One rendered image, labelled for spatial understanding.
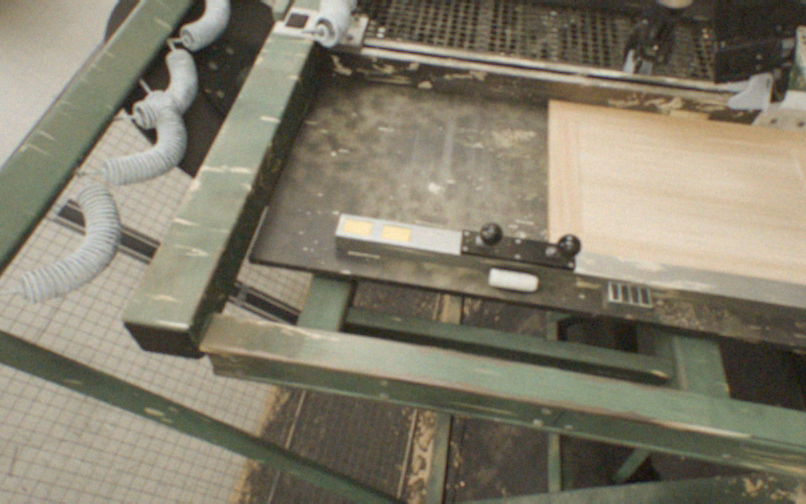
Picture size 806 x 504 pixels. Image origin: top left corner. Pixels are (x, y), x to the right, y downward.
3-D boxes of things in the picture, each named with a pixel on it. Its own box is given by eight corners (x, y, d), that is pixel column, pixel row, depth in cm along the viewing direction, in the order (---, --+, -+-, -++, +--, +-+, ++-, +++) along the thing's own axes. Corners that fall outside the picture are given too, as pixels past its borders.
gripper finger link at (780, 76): (764, 87, 75) (770, 31, 69) (781, 84, 74) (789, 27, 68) (768, 112, 73) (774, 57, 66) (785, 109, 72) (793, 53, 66)
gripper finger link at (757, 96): (726, 119, 80) (728, 68, 74) (778, 112, 78) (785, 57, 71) (727, 135, 79) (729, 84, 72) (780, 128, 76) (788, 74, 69)
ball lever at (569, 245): (560, 266, 96) (583, 258, 83) (538, 263, 96) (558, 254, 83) (563, 245, 97) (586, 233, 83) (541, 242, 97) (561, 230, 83)
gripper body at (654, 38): (629, 65, 120) (654, 12, 110) (626, 41, 125) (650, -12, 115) (666, 69, 120) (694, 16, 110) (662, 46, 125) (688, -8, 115)
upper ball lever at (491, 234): (492, 256, 97) (503, 246, 83) (470, 252, 97) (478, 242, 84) (495, 235, 97) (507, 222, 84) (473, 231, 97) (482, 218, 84)
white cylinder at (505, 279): (488, 288, 96) (533, 295, 96) (491, 279, 94) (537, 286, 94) (489, 274, 98) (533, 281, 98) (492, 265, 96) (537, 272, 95)
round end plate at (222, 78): (339, 247, 160) (43, 79, 126) (328, 254, 164) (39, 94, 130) (385, 80, 207) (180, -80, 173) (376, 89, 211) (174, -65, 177)
